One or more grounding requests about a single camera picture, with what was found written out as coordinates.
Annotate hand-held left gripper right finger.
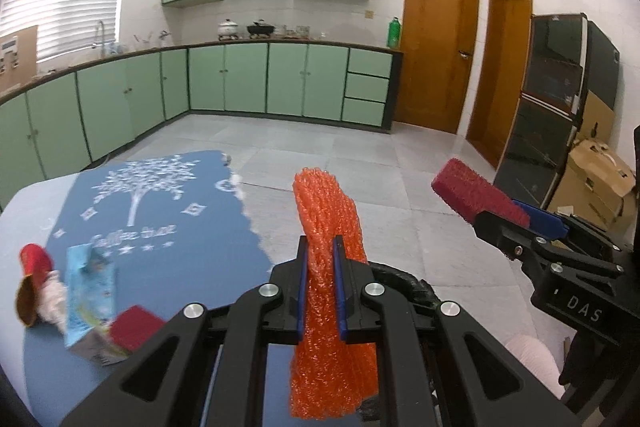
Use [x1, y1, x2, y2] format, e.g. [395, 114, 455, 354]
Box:
[332, 234, 591, 427]

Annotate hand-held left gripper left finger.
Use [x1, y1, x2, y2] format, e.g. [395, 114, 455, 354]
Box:
[60, 234, 309, 427]

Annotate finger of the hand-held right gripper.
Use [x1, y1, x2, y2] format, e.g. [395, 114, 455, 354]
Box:
[514, 201, 626, 254]
[472, 208, 621, 282]

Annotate dark red scouring pad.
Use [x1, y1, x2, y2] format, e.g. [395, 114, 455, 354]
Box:
[431, 158, 532, 228]
[109, 305, 166, 354]

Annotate orange foam fruit net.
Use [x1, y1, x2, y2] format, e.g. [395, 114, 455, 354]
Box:
[289, 167, 378, 420]

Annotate large cardboard box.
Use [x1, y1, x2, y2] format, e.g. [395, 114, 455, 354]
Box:
[555, 139, 638, 230]

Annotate black glass cabinet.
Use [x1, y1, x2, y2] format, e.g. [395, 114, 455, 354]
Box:
[492, 13, 621, 208]

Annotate flat cardboard sheet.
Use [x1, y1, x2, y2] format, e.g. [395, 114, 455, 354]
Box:
[582, 89, 616, 142]

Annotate open wooden door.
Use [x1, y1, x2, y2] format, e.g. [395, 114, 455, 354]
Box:
[466, 0, 533, 170]

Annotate blue tree print table mat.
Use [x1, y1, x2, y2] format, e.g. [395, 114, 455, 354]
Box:
[22, 150, 301, 427]

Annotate closed wooden door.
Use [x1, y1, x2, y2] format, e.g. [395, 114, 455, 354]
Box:
[391, 0, 481, 135]

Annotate blue milk carton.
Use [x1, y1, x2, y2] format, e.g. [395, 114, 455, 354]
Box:
[64, 244, 130, 367]

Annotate green base cabinets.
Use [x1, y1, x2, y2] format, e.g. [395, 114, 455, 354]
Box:
[0, 41, 405, 212]

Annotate white crumpled tissue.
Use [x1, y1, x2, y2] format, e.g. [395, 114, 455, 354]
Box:
[37, 272, 68, 335]

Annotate red paper cup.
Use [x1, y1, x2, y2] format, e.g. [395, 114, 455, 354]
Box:
[15, 243, 55, 328]

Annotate brown board with device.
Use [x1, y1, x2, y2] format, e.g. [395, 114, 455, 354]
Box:
[0, 25, 39, 94]

